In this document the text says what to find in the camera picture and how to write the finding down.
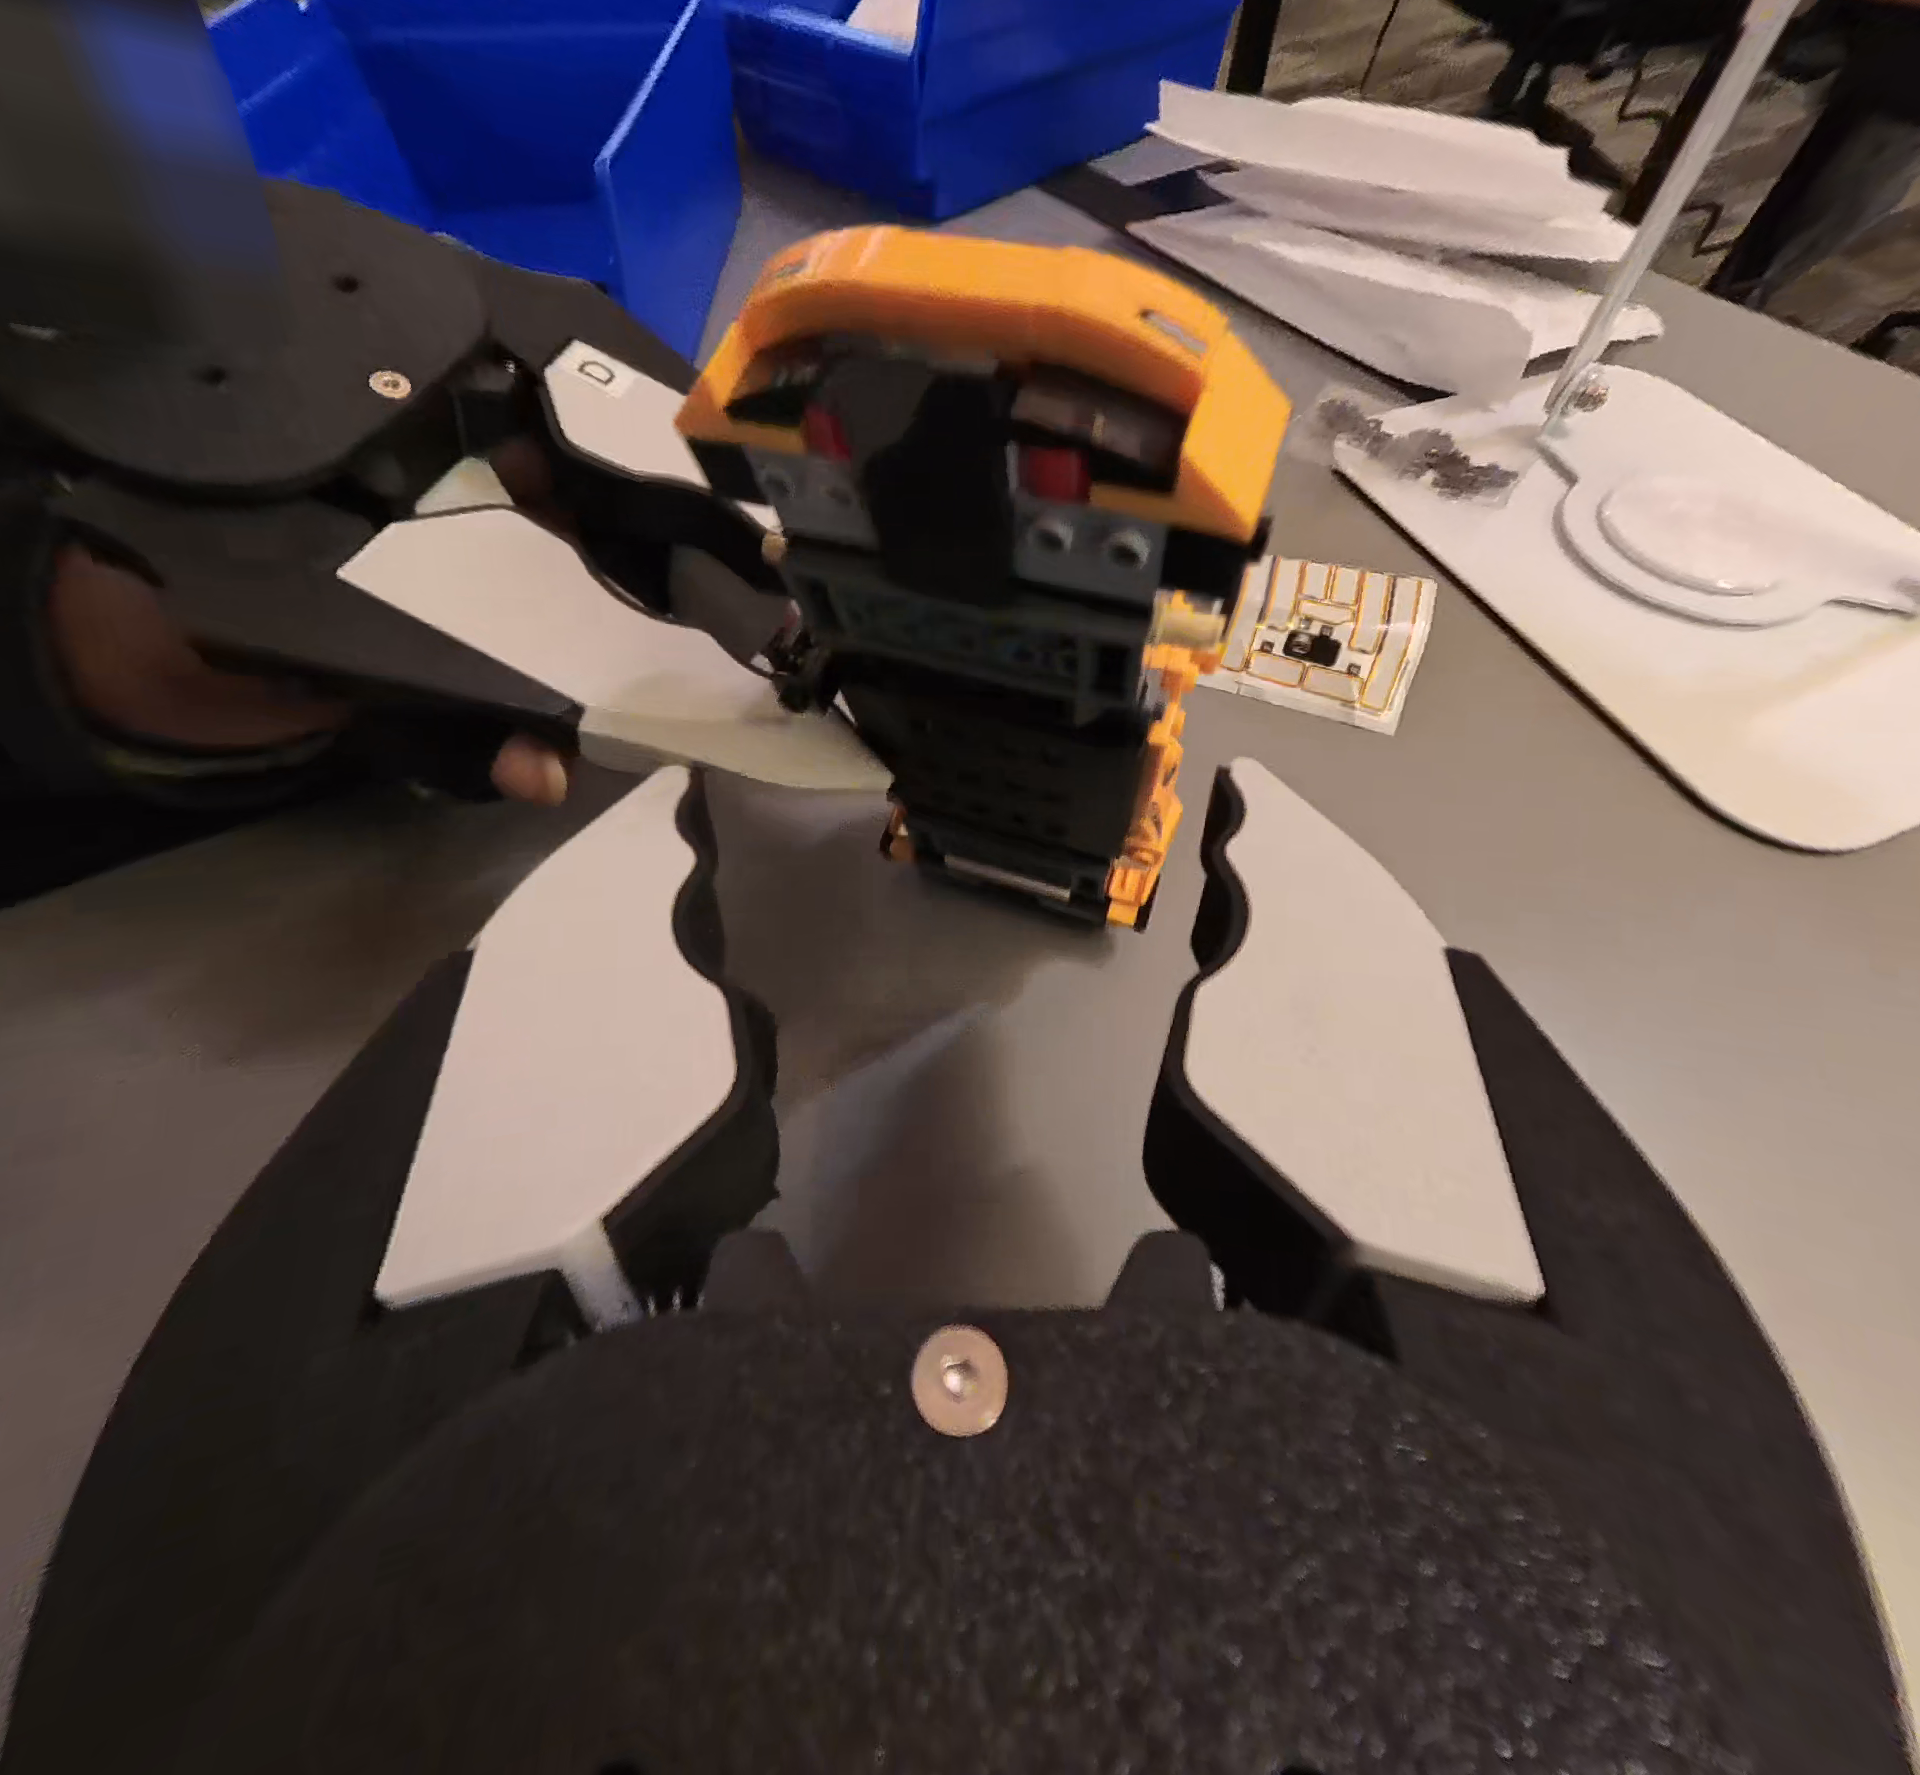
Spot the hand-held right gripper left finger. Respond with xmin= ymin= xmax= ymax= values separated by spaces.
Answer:
xmin=371 ymin=765 xmax=785 ymax=1334

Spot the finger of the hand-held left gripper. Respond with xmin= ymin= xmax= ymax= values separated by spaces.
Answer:
xmin=532 ymin=337 xmax=820 ymax=683
xmin=337 ymin=508 xmax=897 ymax=794

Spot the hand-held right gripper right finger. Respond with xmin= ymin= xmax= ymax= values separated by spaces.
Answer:
xmin=1142 ymin=759 xmax=1547 ymax=1319

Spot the orange black lego car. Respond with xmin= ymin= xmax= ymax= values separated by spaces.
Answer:
xmin=675 ymin=228 xmax=1293 ymax=934

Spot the lego sticker sheet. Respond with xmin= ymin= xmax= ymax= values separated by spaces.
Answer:
xmin=1199 ymin=560 xmax=1439 ymax=735

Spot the person's left hand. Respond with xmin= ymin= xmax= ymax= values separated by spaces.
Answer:
xmin=44 ymin=547 xmax=575 ymax=811

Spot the blue plastic bin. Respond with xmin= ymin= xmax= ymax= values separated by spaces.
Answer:
xmin=675 ymin=0 xmax=1278 ymax=226
xmin=210 ymin=0 xmax=744 ymax=361

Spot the clear plastic bag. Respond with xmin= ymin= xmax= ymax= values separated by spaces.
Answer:
xmin=1317 ymin=392 xmax=1518 ymax=505

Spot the white paper booklet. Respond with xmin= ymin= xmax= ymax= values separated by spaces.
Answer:
xmin=1147 ymin=80 xmax=1667 ymax=396

